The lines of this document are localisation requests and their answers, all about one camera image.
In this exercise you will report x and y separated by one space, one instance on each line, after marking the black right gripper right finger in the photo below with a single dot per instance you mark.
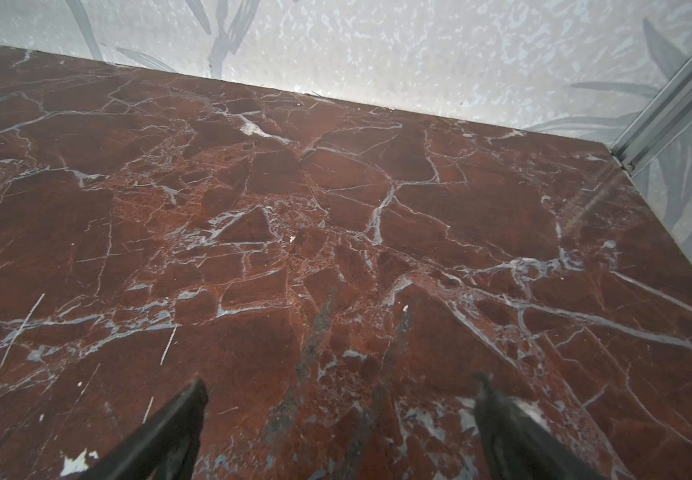
517 447

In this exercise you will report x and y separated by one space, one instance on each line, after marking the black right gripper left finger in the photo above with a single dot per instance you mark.
166 446

